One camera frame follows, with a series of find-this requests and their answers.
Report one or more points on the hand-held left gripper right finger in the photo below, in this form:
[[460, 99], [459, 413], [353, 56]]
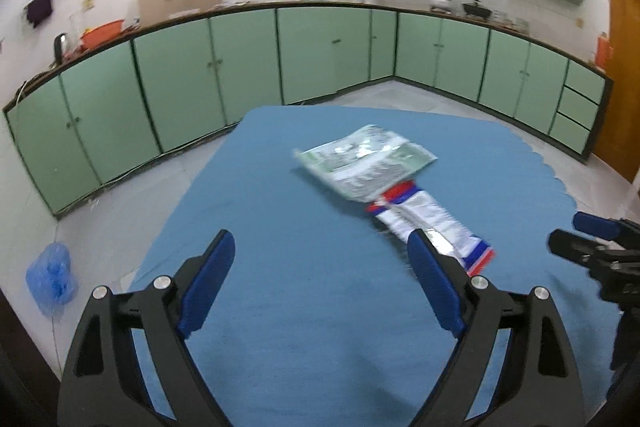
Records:
[[435, 282]]

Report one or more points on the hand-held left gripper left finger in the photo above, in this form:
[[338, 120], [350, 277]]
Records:
[[207, 282]]

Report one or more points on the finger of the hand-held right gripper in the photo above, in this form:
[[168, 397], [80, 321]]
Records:
[[592, 223], [575, 247]]

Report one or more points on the white wrapper with striped ends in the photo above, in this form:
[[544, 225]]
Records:
[[425, 212]]

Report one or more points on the green white snack packet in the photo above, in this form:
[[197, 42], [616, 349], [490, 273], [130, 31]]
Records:
[[360, 162]]

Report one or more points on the blue tablecloth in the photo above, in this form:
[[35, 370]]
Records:
[[310, 217]]

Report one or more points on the orange wooden door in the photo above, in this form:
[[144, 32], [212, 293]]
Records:
[[617, 72]]

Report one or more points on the blue plastic bag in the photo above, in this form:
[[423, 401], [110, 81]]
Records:
[[52, 277]]

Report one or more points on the red thermos flask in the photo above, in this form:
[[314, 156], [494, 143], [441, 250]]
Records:
[[602, 52]]

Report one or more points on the green base kitchen cabinets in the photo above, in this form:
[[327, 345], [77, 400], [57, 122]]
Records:
[[175, 72]]

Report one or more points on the black wok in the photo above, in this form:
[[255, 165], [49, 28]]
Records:
[[475, 9]]

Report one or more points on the orange plastic basin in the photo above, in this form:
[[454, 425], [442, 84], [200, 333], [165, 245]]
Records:
[[102, 36]]

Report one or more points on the metal kettle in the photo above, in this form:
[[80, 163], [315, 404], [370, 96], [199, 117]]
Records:
[[60, 49]]

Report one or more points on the dark hanging towel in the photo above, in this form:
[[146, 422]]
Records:
[[40, 9]]

